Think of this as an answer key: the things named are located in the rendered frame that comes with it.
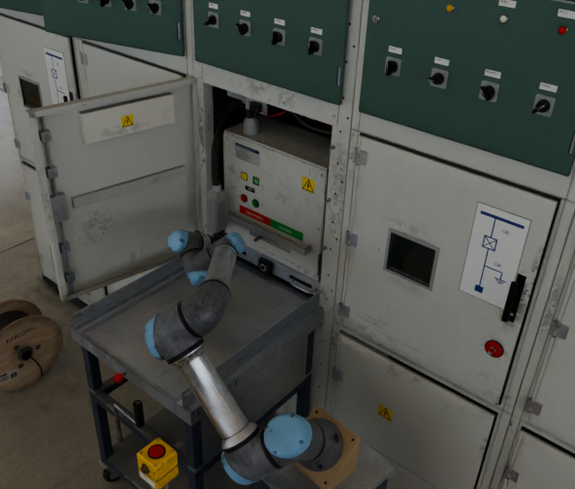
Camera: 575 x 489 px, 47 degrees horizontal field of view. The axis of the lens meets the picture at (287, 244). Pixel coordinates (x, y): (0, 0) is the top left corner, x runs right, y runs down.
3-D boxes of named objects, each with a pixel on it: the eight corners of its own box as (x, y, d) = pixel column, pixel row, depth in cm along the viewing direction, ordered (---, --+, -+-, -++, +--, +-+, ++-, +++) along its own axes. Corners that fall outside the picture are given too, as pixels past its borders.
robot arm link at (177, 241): (171, 258, 216) (161, 237, 219) (192, 260, 225) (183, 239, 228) (186, 245, 212) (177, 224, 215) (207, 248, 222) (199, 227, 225)
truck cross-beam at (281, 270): (321, 298, 247) (322, 285, 244) (218, 245, 275) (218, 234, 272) (329, 292, 250) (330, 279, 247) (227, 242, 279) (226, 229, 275)
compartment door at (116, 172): (56, 293, 248) (20, 107, 208) (197, 241, 282) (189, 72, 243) (63, 302, 243) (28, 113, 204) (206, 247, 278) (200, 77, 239)
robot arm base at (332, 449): (352, 434, 189) (337, 429, 181) (328, 481, 187) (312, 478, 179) (311, 409, 198) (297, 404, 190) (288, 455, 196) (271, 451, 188)
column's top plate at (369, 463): (395, 472, 197) (395, 468, 196) (319, 536, 179) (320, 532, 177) (319, 411, 217) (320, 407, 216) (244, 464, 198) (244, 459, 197)
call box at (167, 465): (157, 493, 180) (154, 468, 175) (139, 476, 184) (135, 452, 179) (179, 474, 186) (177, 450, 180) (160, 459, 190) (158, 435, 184)
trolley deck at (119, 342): (191, 426, 202) (190, 412, 199) (71, 338, 234) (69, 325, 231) (323, 322, 247) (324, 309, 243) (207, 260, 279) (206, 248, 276)
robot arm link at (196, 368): (283, 475, 176) (175, 304, 173) (238, 498, 179) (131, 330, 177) (291, 454, 187) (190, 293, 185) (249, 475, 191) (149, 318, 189)
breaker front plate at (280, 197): (316, 285, 246) (324, 171, 221) (223, 239, 271) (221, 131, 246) (318, 283, 247) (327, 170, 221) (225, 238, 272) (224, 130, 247)
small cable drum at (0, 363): (47, 345, 347) (34, 284, 326) (70, 365, 335) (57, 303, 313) (-27, 384, 322) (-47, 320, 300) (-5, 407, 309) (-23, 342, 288)
